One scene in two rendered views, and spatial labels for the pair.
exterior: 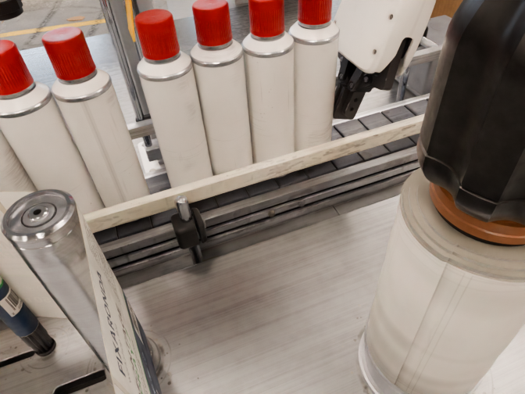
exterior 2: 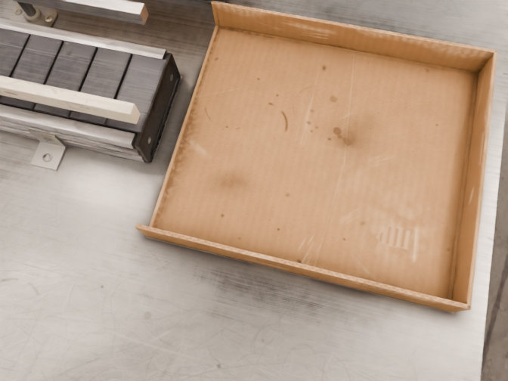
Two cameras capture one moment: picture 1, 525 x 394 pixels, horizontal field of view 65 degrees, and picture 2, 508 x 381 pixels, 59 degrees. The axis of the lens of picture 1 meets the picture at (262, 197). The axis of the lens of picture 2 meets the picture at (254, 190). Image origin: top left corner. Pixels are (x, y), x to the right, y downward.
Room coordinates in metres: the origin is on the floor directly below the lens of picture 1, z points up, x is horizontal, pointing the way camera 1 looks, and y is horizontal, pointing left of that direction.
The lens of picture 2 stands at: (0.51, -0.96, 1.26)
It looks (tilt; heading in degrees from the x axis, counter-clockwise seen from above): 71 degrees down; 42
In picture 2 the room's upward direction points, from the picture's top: 9 degrees counter-clockwise
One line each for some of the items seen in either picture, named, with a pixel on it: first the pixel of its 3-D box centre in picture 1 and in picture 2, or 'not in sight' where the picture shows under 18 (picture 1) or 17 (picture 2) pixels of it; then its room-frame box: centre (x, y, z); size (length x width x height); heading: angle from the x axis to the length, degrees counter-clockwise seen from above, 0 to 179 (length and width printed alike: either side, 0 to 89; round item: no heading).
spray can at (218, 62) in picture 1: (223, 102); not in sight; (0.39, 0.03, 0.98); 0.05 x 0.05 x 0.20
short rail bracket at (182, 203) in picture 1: (192, 237); not in sight; (0.28, 0.08, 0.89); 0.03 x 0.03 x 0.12; 18
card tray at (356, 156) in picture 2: not in sight; (322, 143); (0.69, -0.90, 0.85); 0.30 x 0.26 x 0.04; 108
